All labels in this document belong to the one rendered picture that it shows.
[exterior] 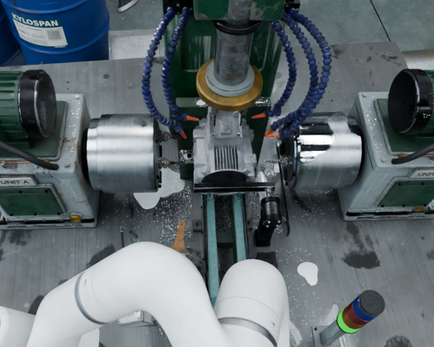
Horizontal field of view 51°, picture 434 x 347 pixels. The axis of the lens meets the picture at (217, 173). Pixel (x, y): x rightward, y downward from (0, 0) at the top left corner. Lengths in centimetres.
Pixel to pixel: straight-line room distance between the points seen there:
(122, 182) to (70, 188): 15
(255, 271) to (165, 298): 15
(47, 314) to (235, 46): 70
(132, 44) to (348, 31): 164
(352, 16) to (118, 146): 270
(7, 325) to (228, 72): 74
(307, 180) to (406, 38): 243
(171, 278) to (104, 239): 99
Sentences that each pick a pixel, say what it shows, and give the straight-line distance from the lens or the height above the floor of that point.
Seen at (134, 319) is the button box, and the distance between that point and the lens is 121.
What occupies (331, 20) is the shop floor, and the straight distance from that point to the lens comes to 365.
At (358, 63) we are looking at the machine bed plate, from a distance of 217.
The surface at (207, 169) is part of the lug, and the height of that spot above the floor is 109.
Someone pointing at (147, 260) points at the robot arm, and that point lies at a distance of 62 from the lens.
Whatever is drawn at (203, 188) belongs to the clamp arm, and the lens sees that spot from 139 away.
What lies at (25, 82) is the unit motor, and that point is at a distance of 125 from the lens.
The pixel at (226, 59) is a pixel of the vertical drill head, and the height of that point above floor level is 145.
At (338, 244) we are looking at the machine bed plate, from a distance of 164.
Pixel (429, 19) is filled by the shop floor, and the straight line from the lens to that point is 395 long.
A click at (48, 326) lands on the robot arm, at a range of 79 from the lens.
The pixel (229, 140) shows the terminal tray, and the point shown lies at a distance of 136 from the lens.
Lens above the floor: 224
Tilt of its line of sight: 59 degrees down
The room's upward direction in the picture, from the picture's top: 5 degrees clockwise
